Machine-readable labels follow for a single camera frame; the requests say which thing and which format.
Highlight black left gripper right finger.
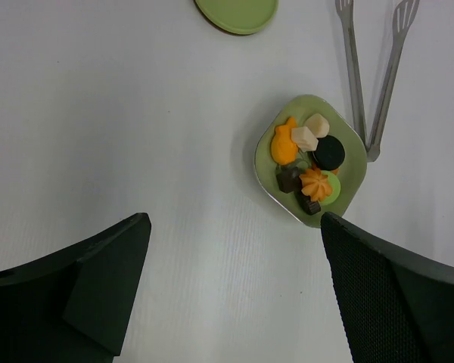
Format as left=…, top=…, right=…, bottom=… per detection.
left=321, top=213, right=454, bottom=362

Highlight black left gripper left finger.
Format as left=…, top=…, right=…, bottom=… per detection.
left=0, top=213, right=151, bottom=362

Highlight orange swirl cookie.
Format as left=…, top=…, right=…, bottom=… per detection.
left=300, top=169, right=333, bottom=202

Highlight black sandwich cookie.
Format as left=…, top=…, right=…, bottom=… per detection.
left=312, top=135, right=345, bottom=170

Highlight brown chocolate cube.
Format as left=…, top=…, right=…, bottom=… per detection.
left=276, top=167, right=302, bottom=194

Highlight beige cube snack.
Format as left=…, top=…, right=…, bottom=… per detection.
left=291, top=126, right=319, bottom=152

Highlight beige round snack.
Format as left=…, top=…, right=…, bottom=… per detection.
left=304, top=113, right=330, bottom=138

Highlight metal serving tongs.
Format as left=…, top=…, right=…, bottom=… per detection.
left=334, top=1, right=420, bottom=163

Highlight green square lunch box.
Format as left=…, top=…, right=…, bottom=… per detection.
left=253, top=95, right=367, bottom=228

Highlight small brown chocolate piece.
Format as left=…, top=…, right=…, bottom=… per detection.
left=294, top=191, right=321, bottom=216

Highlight orange round snack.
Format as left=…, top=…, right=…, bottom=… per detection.
left=311, top=162, right=340, bottom=175

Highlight green round lid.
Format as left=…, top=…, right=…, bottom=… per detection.
left=194, top=0, right=279, bottom=36

